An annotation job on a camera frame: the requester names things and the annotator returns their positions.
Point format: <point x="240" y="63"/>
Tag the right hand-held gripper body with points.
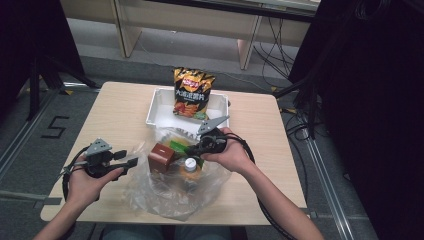
<point x="211" y="141"/>

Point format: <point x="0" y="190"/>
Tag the yellow snack packet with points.
<point x="176" y="136"/>

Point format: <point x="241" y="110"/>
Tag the white plastic bin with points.
<point x="160" y="110"/>

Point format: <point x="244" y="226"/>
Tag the dark curtain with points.
<point x="30" y="33"/>
<point x="376" y="100"/>

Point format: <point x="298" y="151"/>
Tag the orange juice bottle white cap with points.
<point x="190" y="170"/>

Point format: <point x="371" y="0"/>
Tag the brown drink carton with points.
<point x="161" y="158"/>

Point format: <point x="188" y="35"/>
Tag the black tripod stand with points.
<point x="33" y="86"/>

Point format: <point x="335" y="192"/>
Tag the black yellow chip bag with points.
<point x="193" y="91"/>

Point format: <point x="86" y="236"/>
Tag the black metal stand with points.
<point x="311" y="90"/>

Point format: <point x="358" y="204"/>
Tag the aluminium floor rail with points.
<point x="20" y="146"/>
<point x="328" y="186"/>

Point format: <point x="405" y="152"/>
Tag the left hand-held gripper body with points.
<point x="98" y="160"/>

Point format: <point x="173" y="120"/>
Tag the person's legs in jeans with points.
<point x="140" y="232"/>

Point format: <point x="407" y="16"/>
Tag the light wooden desk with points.
<point x="186" y="20"/>

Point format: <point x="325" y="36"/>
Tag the green snack packet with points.
<point x="178" y="146"/>

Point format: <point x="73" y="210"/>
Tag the clear plastic bag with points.
<point x="180" y="200"/>

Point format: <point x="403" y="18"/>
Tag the person's left hand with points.
<point x="85" y="186"/>

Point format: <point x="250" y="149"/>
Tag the person's right hand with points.
<point x="233" y="156"/>

